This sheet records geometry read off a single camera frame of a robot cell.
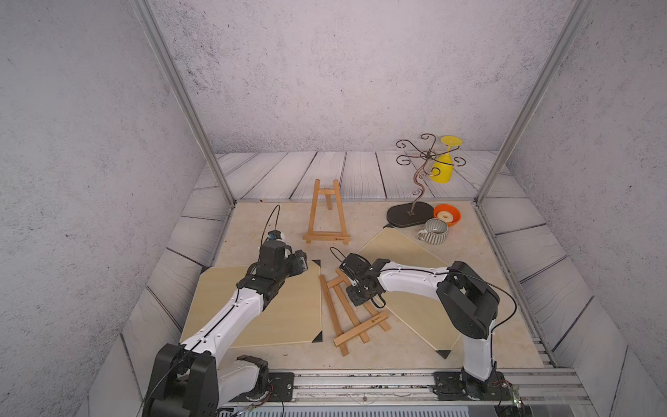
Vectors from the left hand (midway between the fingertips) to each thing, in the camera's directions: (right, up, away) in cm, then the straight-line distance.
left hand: (302, 256), depth 86 cm
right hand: (+19, -14, +5) cm, 24 cm away
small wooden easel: (+12, +5, +17) cm, 21 cm away
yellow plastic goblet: (+49, +31, +6) cm, 58 cm away
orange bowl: (+58, +15, +25) cm, 65 cm away
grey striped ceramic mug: (+49, +7, +17) cm, 52 cm away
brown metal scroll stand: (+41, +32, +5) cm, 52 cm away
